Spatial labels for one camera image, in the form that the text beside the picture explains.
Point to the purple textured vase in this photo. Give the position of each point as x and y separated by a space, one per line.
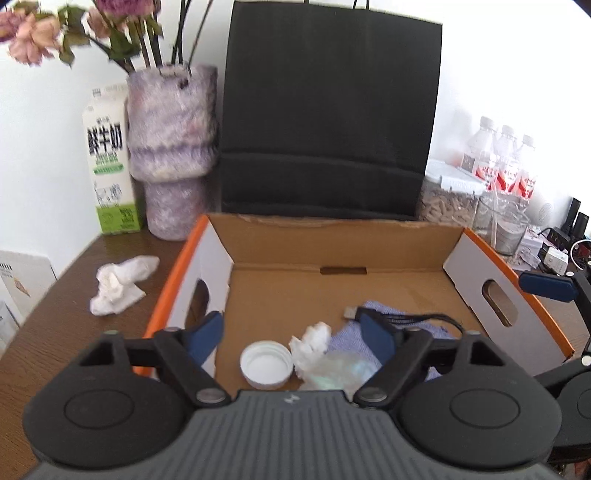
171 138

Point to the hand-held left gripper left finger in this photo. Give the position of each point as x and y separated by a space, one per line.
205 334

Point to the white tissue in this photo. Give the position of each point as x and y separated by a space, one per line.
311 344
115 286

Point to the white bottle cap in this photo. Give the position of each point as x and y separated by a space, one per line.
265 367

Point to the clear plastic bag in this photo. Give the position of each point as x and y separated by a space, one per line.
337 369

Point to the white round speaker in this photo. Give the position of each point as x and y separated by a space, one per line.
544 213

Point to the white floor appliance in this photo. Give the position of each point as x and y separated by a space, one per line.
23 286

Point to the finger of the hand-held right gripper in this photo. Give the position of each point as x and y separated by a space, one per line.
570 367
547 285

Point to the black upright device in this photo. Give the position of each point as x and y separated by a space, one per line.
572 217

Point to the white printed tin box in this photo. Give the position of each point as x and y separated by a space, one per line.
532 244

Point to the water bottle red label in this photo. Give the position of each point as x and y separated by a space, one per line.
525 170
478 152
504 157

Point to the orange cardboard box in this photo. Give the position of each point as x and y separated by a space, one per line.
286 240

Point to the purple cloth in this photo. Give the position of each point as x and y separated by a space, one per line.
344 337

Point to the dried pink rose bouquet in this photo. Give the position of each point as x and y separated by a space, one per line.
34 39

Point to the glass stirring rod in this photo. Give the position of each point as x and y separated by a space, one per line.
495 207

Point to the white charger plug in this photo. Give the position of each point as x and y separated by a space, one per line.
554 261

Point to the black paper bag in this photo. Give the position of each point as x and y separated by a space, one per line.
323 115

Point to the white green milk carton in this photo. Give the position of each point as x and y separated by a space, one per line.
108 152

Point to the clear seed container white lid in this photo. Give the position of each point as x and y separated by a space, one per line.
443 205

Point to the clear glass cup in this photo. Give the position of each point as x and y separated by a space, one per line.
505 233

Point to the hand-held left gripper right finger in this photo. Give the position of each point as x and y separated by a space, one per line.
376 337

